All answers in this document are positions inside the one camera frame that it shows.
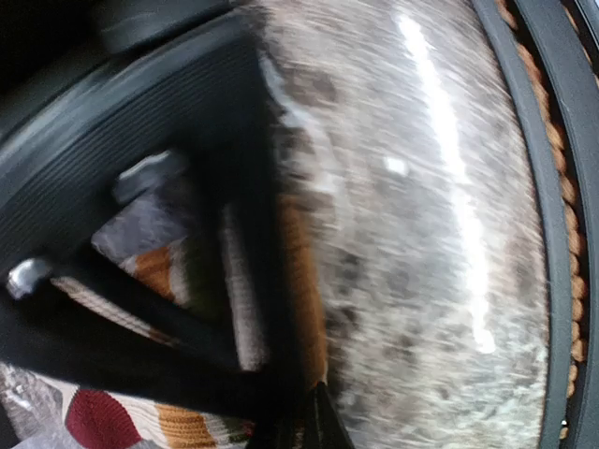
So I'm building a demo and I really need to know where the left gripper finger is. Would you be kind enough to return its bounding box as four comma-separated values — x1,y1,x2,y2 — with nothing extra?
303,382,355,449

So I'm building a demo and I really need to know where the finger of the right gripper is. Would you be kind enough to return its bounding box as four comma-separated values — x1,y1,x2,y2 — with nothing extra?
1,13,300,418

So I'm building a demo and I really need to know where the striped brown beige sock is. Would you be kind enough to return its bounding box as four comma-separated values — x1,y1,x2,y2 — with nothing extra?
0,186,329,449

